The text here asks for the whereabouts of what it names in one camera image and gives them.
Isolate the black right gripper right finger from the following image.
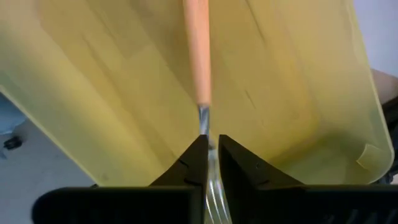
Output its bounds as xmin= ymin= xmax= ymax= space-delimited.
xmin=218 ymin=134 xmax=398 ymax=224

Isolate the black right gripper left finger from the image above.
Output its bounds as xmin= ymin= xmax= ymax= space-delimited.
xmin=30 ymin=134 xmax=209 ymax=224

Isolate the wooden-handled silver fork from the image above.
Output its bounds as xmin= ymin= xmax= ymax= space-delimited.
xmin=182 ymin=0 xmax=233 ymax=224

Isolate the black caster wheel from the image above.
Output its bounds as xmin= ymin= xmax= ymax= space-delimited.
xmin=2 ymin=136 xmax=24 ymax=151

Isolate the yellow plastic bin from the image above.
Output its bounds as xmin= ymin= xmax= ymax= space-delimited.
xmin=0 ymin=0 xmax=396 ymax=187

